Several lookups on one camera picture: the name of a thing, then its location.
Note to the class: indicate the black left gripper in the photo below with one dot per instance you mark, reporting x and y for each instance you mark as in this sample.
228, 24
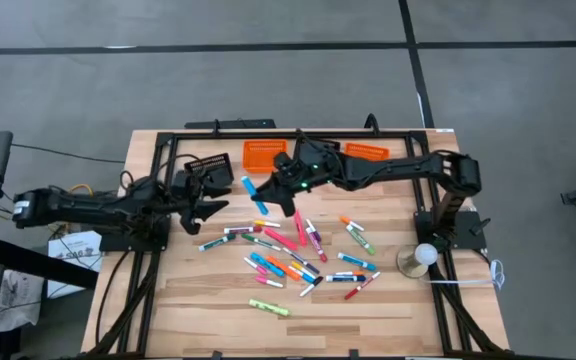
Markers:
185, 187

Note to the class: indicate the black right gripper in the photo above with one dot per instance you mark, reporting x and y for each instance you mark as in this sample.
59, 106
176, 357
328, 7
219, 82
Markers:
298, 170

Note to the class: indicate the thick sky blue marker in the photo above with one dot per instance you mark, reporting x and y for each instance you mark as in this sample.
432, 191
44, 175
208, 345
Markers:
267, 264
250, 187

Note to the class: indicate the thick pink marker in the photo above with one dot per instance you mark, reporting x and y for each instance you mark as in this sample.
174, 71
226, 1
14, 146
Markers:
280, 239
300, 227

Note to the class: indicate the small purple marker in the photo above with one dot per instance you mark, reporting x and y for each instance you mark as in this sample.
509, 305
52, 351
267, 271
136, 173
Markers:
312, 227

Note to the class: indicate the dark green Expo marker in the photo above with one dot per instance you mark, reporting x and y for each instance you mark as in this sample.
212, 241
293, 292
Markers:
216, 243

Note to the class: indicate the magenta Expo marker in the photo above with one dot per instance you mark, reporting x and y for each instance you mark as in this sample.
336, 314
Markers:
317, 246

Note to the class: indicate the thin dark blue marker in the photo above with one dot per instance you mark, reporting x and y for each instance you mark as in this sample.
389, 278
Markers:
300, 260

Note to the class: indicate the thick orange marker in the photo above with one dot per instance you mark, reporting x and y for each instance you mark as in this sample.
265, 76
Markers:
283, 268

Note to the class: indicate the small light blue marker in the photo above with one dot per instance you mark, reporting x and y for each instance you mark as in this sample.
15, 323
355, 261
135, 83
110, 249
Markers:
300, 275

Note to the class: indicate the teal Expo marker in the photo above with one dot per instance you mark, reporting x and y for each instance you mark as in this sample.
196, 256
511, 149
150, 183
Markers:
357, 261

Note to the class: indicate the thick lime green marker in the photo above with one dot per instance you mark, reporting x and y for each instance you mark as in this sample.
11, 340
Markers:
269, 307

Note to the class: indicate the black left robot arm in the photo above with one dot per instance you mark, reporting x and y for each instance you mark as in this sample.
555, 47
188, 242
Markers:
93, 207

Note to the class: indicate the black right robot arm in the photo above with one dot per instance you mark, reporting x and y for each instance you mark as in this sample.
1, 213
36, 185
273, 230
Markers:
398, 167

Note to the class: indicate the orange plastic basket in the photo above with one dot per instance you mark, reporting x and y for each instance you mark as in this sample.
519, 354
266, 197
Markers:
263, 157
365, 151

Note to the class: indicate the small pink-capped white marker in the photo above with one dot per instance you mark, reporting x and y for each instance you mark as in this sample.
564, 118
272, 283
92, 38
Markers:
269, 282
254, 265

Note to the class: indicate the black table clamp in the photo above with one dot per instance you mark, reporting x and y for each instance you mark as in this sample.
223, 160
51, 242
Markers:
216, 127
371, 118

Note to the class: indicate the small orange-capped white marker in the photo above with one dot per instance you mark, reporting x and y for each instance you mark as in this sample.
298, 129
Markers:
352, 223

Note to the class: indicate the black power strip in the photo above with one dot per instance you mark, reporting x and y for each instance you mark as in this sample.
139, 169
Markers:
248, 123

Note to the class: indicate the light green Expo marker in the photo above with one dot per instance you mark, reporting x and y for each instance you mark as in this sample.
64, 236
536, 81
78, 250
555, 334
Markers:
360, 240

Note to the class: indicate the small black-capped white marker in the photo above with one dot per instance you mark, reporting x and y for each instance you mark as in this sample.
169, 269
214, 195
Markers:
310, 287

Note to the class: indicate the thin orange marker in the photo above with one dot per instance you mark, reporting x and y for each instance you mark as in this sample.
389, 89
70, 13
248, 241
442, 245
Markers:
350, 273

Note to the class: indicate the dark blue Expo marker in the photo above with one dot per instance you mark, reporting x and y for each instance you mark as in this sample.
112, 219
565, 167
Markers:
345, 278

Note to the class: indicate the thin red marker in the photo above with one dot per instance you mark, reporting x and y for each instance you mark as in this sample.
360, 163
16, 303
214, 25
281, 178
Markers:
363, 285

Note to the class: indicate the light bulb on metal base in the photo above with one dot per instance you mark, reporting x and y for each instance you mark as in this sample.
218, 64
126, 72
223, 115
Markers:
425, 254

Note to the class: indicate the white cloth bag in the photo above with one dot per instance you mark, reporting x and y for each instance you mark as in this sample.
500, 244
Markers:
18, 300

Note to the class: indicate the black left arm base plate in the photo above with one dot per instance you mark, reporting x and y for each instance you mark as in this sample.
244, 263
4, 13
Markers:
118, 244

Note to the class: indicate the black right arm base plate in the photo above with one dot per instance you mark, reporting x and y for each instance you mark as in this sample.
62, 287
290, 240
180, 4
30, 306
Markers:
468, 230

